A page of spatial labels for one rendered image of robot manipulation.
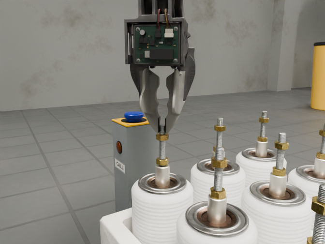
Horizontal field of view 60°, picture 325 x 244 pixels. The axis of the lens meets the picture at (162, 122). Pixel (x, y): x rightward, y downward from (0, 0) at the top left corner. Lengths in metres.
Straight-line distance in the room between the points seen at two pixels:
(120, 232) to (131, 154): 0.16
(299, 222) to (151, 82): 0.27
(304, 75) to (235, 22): 1.68
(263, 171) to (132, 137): 0.25
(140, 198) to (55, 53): 2.44
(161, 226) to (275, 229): 0.15
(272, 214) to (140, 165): 0.28
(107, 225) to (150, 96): 0.22
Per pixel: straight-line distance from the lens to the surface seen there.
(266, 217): 0.41
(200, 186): 0.49
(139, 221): 0.44
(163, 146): 0.42
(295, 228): 0.42
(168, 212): 0.41
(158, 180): 0.43
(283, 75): 4.29
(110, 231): 0.47
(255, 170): 0.56
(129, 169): 0.57
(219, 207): 0.34
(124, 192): 0.61
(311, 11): 5.03
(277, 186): 0.43
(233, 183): 0.48
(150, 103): 0.41
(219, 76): 3.67
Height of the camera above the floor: 0.44
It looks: 13 degrees down
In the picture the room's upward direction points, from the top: straight up
